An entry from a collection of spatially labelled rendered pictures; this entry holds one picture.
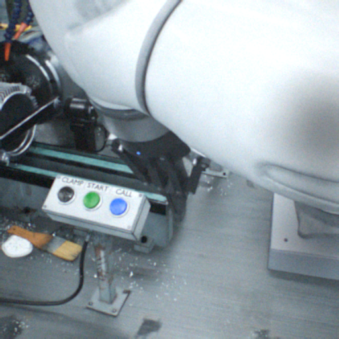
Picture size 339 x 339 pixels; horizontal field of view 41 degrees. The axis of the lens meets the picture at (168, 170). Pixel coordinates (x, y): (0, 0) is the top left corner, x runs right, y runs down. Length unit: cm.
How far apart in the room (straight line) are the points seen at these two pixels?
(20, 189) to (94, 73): 88
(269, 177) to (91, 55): 14
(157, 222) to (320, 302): 38
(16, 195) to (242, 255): 58
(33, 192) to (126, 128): 78
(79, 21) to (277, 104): 14
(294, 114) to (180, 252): 84
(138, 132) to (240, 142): 17
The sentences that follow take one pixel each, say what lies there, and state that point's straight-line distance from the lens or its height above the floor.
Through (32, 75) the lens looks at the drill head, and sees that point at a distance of 130.
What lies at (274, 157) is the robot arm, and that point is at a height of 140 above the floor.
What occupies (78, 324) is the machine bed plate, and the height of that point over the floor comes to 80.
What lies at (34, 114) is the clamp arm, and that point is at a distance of 119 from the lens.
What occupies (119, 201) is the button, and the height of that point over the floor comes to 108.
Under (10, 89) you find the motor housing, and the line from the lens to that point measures 115.
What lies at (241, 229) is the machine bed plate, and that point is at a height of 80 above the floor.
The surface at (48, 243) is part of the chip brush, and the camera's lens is 111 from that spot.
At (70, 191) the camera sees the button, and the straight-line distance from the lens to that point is 79.
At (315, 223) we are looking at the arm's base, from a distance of 105.
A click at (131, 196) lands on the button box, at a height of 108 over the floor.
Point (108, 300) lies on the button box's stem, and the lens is 95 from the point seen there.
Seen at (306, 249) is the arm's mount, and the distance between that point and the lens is 102.
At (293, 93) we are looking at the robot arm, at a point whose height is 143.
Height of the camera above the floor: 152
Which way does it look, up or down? 33 degrees down
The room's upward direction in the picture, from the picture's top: straight up
